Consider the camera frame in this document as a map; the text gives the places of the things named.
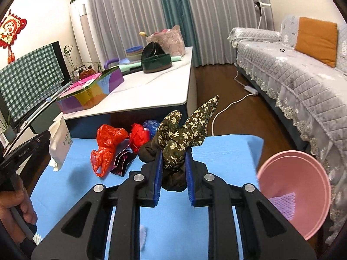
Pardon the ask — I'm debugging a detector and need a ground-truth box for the white coffee table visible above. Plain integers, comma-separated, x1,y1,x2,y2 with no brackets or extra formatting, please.
56,46,197,141

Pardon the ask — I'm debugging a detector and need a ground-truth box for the large red plastic bag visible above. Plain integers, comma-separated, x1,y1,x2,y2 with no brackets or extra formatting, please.
91,125,129,178

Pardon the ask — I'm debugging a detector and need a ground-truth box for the small red plastic bag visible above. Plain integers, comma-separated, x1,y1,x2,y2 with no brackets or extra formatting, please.
129,123,151,153

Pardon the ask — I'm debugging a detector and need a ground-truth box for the teal curtain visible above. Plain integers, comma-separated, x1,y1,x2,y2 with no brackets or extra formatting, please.
154,0,202,67

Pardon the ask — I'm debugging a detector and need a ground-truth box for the person's left hand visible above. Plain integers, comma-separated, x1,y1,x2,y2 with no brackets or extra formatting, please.
0,187,38,250

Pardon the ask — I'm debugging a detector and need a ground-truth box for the blue plastic bag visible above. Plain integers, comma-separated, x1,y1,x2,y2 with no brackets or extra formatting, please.
143,120,161,138

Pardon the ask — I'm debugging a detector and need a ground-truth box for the purple mesh cloth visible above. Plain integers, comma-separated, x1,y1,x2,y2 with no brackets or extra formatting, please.
268,192,296,221

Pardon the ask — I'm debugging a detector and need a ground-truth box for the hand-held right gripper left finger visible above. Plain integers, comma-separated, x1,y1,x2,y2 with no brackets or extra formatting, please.
31,150,163,260

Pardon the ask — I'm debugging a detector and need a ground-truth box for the blue mat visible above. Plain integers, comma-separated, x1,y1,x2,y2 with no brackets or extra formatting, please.
29,135,265,260

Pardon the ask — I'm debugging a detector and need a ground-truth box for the grey quilted sofa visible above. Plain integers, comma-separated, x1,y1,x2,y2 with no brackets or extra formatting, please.
227,15,347,245

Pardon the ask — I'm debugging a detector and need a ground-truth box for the bamboo plant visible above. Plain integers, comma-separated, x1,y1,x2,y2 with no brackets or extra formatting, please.
63,45,82,79

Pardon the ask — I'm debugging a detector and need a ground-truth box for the dark pink snack wrapper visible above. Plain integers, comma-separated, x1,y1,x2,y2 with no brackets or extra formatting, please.
111,148,136,178

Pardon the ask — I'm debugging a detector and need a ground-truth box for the pink lace basket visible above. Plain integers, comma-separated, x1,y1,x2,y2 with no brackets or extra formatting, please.
146,25,186,57

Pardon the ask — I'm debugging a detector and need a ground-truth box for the mint green tray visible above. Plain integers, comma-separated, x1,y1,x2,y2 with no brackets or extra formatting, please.
118,55,185,72

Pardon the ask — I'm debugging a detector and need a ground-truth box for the dark floral cloth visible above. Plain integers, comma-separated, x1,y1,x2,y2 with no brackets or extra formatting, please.
139,95,219,193

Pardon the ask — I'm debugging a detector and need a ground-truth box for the white floor lamp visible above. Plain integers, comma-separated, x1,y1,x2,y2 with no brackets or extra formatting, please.
253,0,272,30

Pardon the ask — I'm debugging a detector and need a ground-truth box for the colourful tin box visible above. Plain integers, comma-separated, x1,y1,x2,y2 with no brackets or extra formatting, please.
56,66,125,114

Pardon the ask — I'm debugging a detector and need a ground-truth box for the grey curtain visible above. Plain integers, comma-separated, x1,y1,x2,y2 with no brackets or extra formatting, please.
81,0,167,68
183,0,272,65

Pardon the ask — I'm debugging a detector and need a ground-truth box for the dark green bowl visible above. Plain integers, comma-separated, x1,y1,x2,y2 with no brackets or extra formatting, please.
141,54,173,73

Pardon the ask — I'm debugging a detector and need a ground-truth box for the white power cable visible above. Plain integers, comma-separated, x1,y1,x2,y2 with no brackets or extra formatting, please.
210,70,254,137

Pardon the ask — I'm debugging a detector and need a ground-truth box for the green checked cloth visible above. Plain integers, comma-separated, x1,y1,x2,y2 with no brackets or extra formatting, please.
0,43,64,121

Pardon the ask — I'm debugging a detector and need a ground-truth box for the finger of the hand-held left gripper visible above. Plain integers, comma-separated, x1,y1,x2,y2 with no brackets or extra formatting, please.
32,130,52,149

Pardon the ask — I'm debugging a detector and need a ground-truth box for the orange cushion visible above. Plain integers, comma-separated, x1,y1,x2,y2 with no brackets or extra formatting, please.
294,17,338,68

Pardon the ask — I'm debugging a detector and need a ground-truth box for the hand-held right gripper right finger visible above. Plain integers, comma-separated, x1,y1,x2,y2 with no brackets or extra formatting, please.
185,150,318,260

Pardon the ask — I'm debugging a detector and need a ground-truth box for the stack of coloured bowls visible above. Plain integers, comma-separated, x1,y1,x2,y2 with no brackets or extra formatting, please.
125,46,144,62

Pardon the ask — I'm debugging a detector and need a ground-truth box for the red knot wall decoration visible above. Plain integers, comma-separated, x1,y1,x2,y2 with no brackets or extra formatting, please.
0,9,28,64

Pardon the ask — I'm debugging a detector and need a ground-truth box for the pink plastic basin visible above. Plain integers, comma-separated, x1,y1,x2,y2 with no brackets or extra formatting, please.
256,149,332,241

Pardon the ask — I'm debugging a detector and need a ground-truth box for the white standing air conditioner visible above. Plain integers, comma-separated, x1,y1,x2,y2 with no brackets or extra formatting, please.
69,0,103,73

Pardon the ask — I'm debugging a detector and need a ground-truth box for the black television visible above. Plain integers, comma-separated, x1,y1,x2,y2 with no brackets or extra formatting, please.
0,41,67,130

